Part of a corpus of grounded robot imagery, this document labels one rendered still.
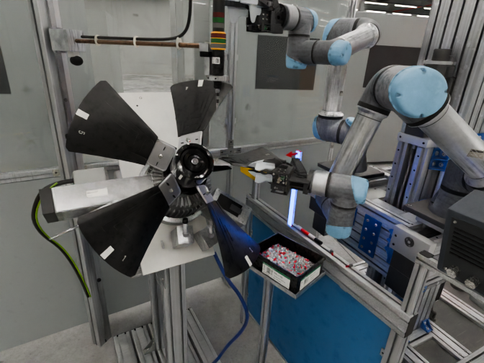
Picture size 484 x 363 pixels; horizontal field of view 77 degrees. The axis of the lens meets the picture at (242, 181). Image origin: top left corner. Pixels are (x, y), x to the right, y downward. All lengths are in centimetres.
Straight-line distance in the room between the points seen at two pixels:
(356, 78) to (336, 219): 390
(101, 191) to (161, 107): 46
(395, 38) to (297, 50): 393
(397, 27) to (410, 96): 419
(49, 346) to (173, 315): 95
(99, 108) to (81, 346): 146
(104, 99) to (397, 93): 78
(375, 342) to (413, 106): 75
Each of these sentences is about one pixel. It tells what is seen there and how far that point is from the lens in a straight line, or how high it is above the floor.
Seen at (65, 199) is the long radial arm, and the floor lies 111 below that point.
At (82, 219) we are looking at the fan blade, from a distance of 83.
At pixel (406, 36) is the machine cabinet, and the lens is 513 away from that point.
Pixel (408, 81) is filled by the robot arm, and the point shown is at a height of 148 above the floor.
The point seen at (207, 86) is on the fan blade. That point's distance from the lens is 114.
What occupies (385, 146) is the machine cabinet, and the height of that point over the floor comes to 30.
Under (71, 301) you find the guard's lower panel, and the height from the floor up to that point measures 23.
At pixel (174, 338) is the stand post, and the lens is 149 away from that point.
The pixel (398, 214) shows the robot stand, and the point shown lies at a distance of 141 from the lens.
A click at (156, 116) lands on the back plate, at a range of 129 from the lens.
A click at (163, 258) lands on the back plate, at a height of 86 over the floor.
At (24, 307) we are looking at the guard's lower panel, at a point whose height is 28.
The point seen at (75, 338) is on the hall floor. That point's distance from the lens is 216.
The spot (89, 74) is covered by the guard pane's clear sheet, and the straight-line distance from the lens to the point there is 159.
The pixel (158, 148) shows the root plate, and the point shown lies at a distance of 96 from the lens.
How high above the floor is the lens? 152
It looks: 22 degrees down
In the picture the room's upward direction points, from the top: 3 degrees clockwise
